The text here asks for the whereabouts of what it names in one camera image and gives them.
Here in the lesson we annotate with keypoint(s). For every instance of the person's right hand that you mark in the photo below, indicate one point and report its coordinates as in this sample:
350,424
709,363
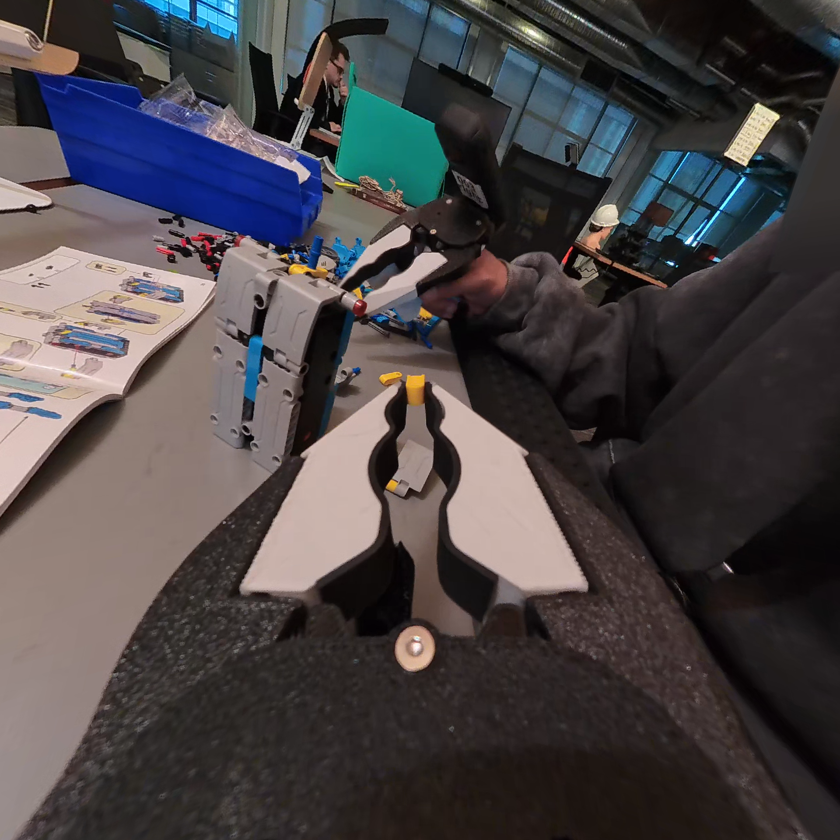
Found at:
470,286

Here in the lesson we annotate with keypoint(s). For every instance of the grey desk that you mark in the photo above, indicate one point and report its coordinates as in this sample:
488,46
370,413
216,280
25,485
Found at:
118,525

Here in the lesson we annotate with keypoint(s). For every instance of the clear plastic bags of bricks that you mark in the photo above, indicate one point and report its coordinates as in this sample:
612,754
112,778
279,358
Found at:
210,118

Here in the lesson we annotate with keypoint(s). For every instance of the small yellow toy brick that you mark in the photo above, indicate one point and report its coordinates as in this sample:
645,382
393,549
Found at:
415,390

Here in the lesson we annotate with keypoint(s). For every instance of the person's right forearm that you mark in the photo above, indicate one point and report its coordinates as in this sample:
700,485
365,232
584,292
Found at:
591,328

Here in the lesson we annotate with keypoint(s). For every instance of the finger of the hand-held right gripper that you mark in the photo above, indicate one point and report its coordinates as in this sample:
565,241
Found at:
381,260
407,292

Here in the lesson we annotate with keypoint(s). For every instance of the blue plastic bin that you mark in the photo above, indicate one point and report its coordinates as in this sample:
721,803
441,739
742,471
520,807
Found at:
171,171

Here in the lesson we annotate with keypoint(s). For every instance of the pile of small toy bricks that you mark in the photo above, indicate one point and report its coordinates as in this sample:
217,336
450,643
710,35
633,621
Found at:
328,250

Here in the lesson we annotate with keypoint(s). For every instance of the tan board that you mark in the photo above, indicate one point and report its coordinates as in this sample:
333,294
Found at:
63,59

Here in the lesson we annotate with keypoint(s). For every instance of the teal board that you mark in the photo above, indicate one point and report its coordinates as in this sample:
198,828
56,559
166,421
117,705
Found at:
387,145

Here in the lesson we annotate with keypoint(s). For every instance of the blue toy brick pin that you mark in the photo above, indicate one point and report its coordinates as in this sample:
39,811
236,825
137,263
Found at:
349,376

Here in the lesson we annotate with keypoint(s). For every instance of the brick instruction booklet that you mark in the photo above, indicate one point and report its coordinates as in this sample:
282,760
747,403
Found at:
79,341

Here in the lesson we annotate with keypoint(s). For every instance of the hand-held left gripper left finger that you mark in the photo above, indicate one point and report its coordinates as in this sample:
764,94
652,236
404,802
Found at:
315,525

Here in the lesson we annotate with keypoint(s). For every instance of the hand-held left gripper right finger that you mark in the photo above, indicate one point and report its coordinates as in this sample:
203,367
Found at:
512,525

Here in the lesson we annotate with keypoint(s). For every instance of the yellow toy brick connector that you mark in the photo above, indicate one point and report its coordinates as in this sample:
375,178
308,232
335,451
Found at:
390,378

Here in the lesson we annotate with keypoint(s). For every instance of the grey blue toy brick assembly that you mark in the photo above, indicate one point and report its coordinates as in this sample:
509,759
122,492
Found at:
276,355

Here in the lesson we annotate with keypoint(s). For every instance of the white desk stand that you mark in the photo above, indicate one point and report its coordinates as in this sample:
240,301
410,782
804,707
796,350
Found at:
16,40

